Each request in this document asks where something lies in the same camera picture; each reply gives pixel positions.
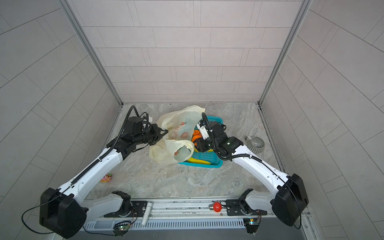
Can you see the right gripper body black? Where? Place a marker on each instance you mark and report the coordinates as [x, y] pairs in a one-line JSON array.
[[207, 144]]

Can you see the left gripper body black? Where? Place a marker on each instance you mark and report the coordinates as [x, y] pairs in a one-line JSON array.
[[149, 136]]

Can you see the orange carrot toy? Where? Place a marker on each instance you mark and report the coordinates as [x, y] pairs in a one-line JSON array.
[[196, 135]]

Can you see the cream plastic shopping bag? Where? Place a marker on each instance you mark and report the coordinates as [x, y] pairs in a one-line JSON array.
[[176, 146]]

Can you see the yellow banana toy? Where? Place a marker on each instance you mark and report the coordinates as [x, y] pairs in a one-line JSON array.
[[197, 161]]

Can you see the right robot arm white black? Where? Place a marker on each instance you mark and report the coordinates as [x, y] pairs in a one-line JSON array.
[[289, 195]]

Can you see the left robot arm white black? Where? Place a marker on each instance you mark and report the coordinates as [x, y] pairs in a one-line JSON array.
[[80, 186]]

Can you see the teal plastic basket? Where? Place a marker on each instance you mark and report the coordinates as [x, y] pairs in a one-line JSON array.
[[209, 156]]

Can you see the small pink toy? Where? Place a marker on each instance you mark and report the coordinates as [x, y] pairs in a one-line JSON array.
[[106, 178]]

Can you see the red emergency stop button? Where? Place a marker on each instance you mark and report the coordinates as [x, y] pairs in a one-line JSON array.
[[216, 207]]

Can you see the right circuit board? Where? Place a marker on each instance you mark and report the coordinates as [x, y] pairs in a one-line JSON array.
[[252, 225]]

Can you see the circuit board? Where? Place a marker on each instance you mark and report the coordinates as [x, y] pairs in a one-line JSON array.
[[252, 225], [122, 226]]

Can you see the left circuit board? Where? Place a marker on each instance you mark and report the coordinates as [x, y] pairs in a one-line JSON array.
[[122, 226]]

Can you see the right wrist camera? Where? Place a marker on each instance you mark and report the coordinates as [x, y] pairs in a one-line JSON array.
[[205, 129]]

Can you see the white cylinder handle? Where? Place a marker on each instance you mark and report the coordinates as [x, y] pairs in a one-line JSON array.
[[146, 215]]

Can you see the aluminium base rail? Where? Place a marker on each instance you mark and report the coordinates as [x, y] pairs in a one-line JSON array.
[[186, 210]]

